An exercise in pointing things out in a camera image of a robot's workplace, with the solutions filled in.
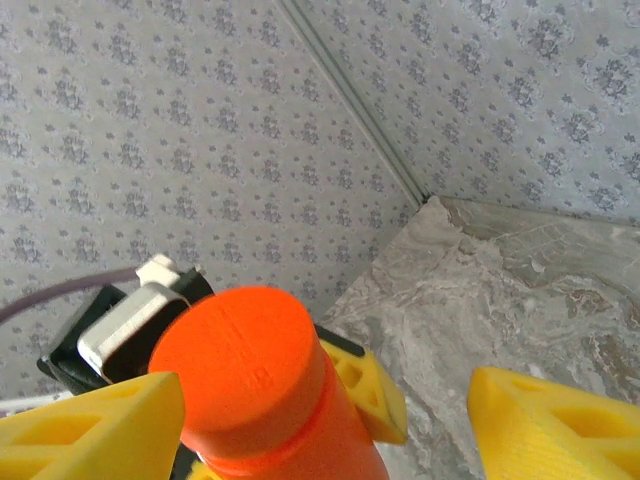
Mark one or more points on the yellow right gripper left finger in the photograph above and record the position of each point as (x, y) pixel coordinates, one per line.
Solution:
(100, 435)

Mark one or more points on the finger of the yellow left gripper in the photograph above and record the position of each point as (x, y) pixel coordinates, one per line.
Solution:
(370, 395)
(205, 472)

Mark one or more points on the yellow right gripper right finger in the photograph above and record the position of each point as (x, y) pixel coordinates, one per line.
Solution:
(550, 435)

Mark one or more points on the orange pill bottle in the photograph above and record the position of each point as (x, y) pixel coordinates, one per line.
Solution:
(320, 450)

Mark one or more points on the orange bottle cap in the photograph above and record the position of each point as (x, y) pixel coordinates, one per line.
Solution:
(240, 360)

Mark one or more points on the aluminium frame post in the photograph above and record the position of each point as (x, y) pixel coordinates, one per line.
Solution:
(350, 95)

